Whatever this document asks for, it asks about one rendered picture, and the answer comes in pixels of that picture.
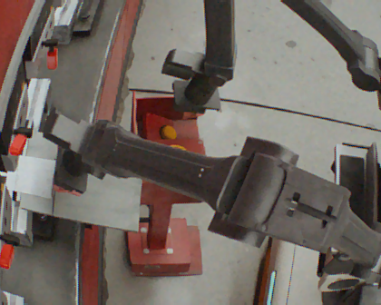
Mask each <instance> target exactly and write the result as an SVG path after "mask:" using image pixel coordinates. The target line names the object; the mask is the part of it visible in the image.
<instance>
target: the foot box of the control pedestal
mask: <svg viewBox="0 0 381 305"><path fill-rule="evenodd" d="M140 228H149V226H148V222H139V227H138V233H136V232H132V231H127V232H126V233H127V243H128V251H129V255H130V266H131V269H132V276H143V277H145V276H155V277H160V276H172V277H175V276H190V275H201V274H203V268H202V260H201V256H202V252H201V244H200V228H199V226H198V225H187V220H186V218H171V220H170V226H169V228H171V243H172V246H173V254H169V255H168V254H152V255H150V254H143V250H142V236H141V230H140Z"/></svg>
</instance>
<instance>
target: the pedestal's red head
mask: <svg viewBox="0 0 381 305"><path fill-rule="evenodd" d="M173 100H174V96H152V97H141V98H136V104H135V92H133V94H132V118H131V133H133V134H135V135H136V123H137V136H139V137H140V138H142V139H143V140H146V141H150V142H154V143H160V144H164V145H168V146H173V145H176V146H180V147H183V148H185V149H186V150H187V151H190V152H194V153H200V154H204V155H207V153H206V144H205V138H200V137H199V128H198V121H197V120H198V117H193V118H189V119H186V120H182V119H181V113H180V112H175V111H174V110H172V109H173ZM136 106H137V111H136ZM135 113H136V121H135ZM163 125H169V126H171V127H172V128H173V129H174V130H175V132H176V138H175V139H168V140H162V139H161V136H160V128H161V127H162V126H163ZM200 202H203V201H201V200H198V199H195V198H192V197H190V196H188V195H185V194H182V193H179V192H175V191H172V190H169V189H166V188H163V187H161V186H159V185H156V184H153V183H150V182H146V181H144V180H142V189H141V204H147V205H155V204H178V203H200Z"/></svg>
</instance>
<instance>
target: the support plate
mask: <svg viewBox="0 0 381 305"><path fill-rule="evenodd" d="M57 151H58V145H56V144H55V143H52V142H51V141H47V140H46V139H45V138H43V133H36V132H33V134H32V138H29V142H28V148H27V152H26V156H29V157H34V158H41V159H46V160H53V161H55V159H54V158H56V157H57ZM88 175H89V176H88V181H87V185H86V187H87V191H86V192H85V193H83V194H82V196H80V197H78V196H75V195H73V194H71V193H69V192H57V191H55V197H54V215H52V211H53V209H52V207H53V200H50V199H48V198H44V197H37V196H34V195H32V194H26V193H21V201H20V209H22V210H27V211H31V212H38V213H41V214H43V215H50V216H53V217H57V218H62V219H64V220H71V221H77V222H82V223H84V224H92V225H94V226H100V227H106V228H108V229H116V230H120V231H132V232H136V233H138V227H139V219H140V218H139V212H140V205H141V189H142V180H140V179H139V178H134V177H130V178H127V179H124V178H121V179H118V178H115V177H113V176H111V175H109V174H107V173H106V174H105V178H104V177H103V179H102V180H100V179H98V178H96V177H94V176H92V175H91V174H89V173H88Z"/></svg>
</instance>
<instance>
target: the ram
mask: <svg viewBox="0 0 381 305"><path fill-rule="evenodd" d="M35 1H36V0H0V94H1V92H2V89H3V86H4V82H5V77H6V75H7V72H8V69H9V66H10V64H11V62H12V59H13V56H14V53H15V49H16V47H17V45H18V42H19V40H20V37H21V35H22V32H23V30H24V26H25V24H26V21H27V19H28V17H29V15H30V13H31V11H32V9H33V7H34V4H35ZM44 1H45V0H41V1H40V4H39V6H38V7H37V10H36V12H35V15H34V18H33V20H32V22H31V24H30V26H29V29H28V31H27V34H26V37H25V39H24V42H23V45H22V48H21V50H20V53H19V55H18V58H17V61H16V63H15V68H14V70H13V73H12V76H11V78H10V81H9V84H8V87H7V91H6V95H5V99H4V103H3V107H2V110H1V113H0V132H1V126H2V123H3V119H4V115H5V108H6V105H7V102H8V99H9V95H10V92H11V88H12V85H13V82H14V79H15V75H16V72H17V69H18V66H19V64H20V61H21V58H22V56H23V53H24V50H25V47H26V44H27V41H28V38H29V35H30V33H31V31H32V29H33V26H34V23H35V21H36V19H37V16H38V15H39V12H40V9H41V7H42V5H43V3H44Z"/></svg>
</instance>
